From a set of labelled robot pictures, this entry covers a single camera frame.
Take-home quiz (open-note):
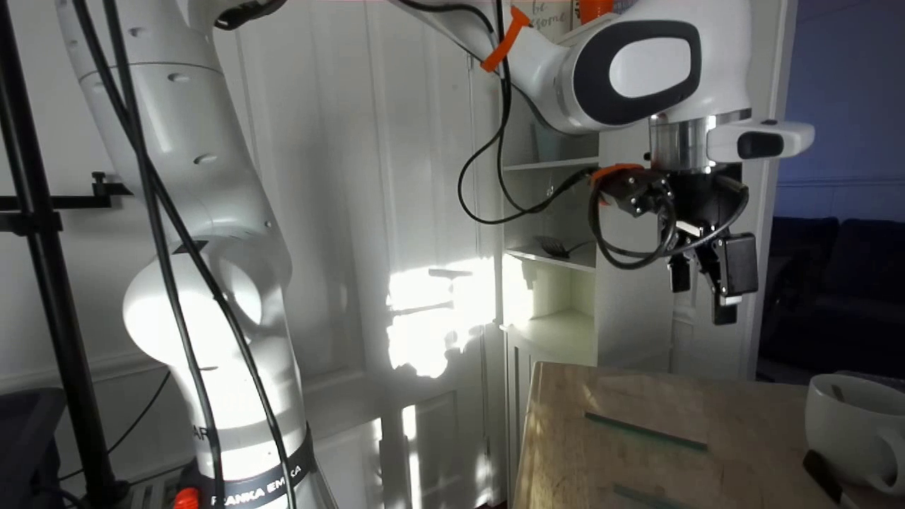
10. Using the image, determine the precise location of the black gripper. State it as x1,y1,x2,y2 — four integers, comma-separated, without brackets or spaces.
650,168,756,329

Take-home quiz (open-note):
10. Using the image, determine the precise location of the Ziploc bag with green seal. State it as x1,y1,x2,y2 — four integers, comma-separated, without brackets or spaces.
527,377,748,483

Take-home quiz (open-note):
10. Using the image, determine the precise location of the dark sofa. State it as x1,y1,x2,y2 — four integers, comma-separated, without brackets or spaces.
756,216,905,384

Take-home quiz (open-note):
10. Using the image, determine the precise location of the white shelf cabinet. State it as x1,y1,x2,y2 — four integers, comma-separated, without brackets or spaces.
495,111,686,509

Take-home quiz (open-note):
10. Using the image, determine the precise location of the white ceramic mug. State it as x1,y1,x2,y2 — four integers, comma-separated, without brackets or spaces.
803,371,905,502

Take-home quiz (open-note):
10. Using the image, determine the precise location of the black tripod stand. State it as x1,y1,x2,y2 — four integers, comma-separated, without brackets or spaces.
0,0,137,509

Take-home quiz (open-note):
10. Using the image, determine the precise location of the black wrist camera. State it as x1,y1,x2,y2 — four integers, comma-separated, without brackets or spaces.
715,231,763,301

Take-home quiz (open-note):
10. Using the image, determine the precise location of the white door frame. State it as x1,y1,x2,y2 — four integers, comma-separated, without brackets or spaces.
744,0,803,384

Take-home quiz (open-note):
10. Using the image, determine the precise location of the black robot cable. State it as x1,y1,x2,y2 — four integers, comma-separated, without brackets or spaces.
394,0,686,274

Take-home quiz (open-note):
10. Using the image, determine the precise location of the black arm base cable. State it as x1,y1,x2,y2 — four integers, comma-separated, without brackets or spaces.
68,0,301,509

